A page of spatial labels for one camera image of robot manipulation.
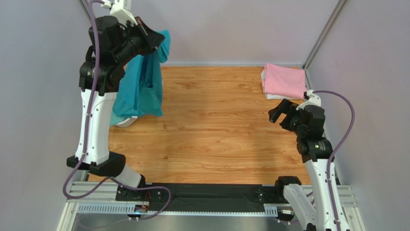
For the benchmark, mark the teal t shirt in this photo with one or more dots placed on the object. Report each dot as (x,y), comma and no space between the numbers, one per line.
(141,89)

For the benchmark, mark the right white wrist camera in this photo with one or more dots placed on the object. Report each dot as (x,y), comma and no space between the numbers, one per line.
(311,99)

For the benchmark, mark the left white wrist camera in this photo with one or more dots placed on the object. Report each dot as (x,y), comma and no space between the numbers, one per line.
(120,9)

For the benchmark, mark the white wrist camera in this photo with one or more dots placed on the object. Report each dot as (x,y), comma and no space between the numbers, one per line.
(120,9)
(311,99)

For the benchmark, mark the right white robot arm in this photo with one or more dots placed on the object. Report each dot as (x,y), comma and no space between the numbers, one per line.
(315,179)

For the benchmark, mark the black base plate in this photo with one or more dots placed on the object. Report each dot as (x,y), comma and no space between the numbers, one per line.
(184,197)

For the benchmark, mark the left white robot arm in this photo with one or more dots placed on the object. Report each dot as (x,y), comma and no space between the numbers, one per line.
(113,45)

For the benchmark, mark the folded pink t shirt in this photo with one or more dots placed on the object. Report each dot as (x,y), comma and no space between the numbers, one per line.
(284,80)

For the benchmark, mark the white plastic laundry basket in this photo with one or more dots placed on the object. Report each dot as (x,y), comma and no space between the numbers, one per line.
(126,122)

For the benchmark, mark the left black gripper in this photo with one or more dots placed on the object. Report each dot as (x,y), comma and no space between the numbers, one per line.
(151,40)

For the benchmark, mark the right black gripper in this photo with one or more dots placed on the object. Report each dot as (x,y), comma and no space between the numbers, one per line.
(288,116)

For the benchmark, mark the aluminium frame rail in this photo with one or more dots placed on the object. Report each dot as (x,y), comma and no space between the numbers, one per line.
(99,198)

